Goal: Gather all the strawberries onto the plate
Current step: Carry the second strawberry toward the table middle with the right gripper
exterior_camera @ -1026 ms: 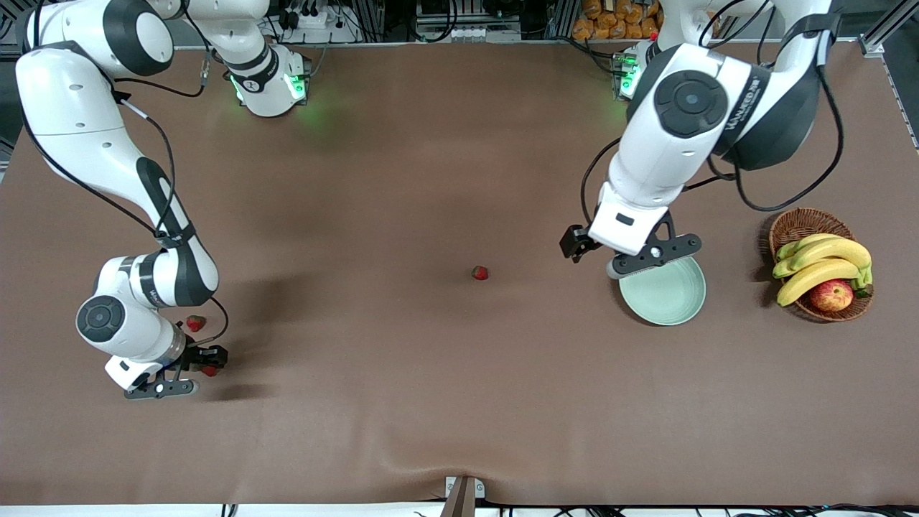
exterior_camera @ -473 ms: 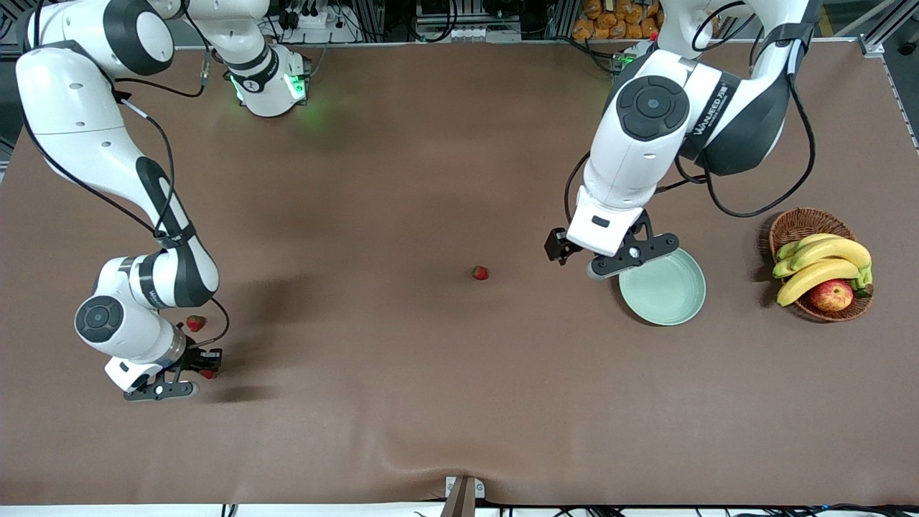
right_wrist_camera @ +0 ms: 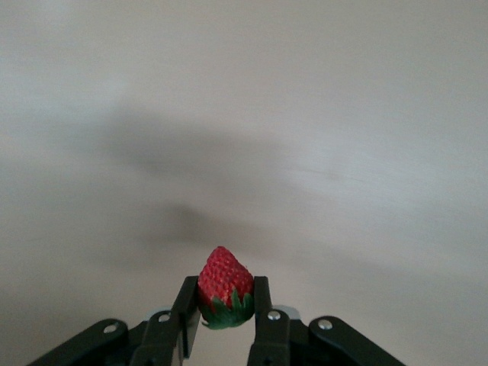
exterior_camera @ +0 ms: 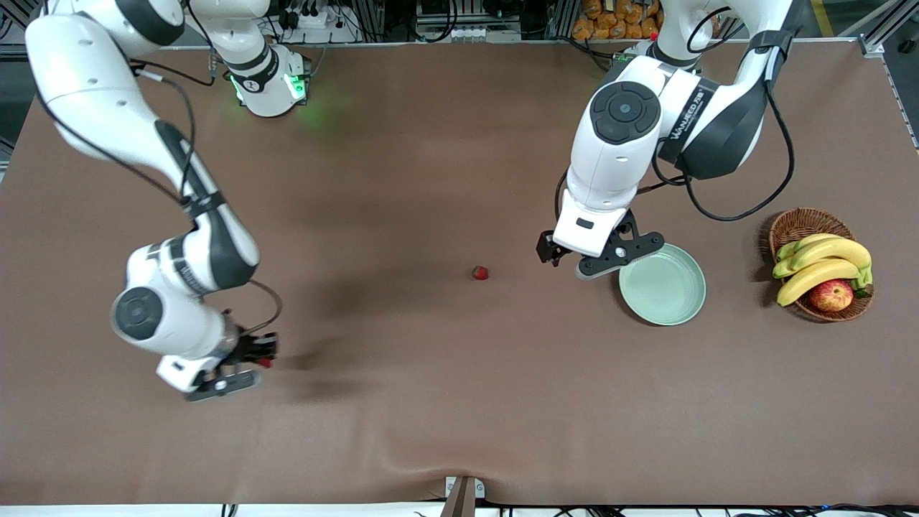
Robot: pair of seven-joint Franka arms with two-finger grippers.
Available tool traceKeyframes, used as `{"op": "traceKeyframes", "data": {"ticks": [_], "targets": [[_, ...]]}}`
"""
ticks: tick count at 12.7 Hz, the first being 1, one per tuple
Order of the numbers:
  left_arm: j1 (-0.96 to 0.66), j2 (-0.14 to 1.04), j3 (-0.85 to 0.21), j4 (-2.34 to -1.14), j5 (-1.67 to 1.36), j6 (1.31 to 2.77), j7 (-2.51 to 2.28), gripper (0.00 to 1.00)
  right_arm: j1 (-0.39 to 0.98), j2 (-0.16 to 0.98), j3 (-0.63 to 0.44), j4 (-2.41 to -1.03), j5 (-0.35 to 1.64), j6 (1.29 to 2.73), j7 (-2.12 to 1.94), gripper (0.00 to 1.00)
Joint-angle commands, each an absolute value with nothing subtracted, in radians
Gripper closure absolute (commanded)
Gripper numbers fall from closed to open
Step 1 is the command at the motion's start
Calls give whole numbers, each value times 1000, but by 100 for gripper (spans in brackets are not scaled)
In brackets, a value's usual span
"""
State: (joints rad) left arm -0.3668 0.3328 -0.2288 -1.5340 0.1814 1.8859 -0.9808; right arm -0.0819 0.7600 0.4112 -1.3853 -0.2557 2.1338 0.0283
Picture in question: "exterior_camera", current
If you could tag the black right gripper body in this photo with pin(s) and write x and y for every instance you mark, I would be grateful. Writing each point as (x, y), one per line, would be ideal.
(250, 350)

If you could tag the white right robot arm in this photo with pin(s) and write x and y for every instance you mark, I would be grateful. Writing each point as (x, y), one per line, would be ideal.
(93, 79)

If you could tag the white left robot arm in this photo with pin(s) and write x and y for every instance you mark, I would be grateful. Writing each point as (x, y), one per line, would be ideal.
(617, 158)

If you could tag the pale green round plate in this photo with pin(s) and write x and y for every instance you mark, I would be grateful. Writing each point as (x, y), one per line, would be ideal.
(662, 285)

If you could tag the yellow banana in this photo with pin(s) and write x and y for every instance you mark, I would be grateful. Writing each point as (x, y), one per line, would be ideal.
(815, 278)
(836, 250)
(781, 270)
(790, 248)

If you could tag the brown wicker basket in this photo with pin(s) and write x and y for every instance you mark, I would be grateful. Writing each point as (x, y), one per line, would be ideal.
(800, 222)

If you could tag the brown table mat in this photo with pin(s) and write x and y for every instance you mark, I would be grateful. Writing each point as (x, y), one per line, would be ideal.
(431, 395)

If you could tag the bag of orange items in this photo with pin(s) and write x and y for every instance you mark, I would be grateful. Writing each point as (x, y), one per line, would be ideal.
(610, 18)

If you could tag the red yellow apple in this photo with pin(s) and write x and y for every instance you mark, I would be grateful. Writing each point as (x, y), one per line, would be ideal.
(831, 296)

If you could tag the white connector block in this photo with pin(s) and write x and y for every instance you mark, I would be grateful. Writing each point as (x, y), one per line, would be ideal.
(467, 32)

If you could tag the small dark green leaf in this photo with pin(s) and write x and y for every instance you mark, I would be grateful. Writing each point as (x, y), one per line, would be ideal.
(864, 291)

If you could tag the white power strip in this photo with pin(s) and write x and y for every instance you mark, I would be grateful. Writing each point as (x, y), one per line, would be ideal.
(319, 19)

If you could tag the aluminium table edge rail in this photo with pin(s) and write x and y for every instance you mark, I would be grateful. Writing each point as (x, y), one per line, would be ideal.
(906, 108)

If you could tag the aluminium frame profile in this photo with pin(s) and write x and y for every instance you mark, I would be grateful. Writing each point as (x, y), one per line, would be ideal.
(11, 11)
(879, 36)

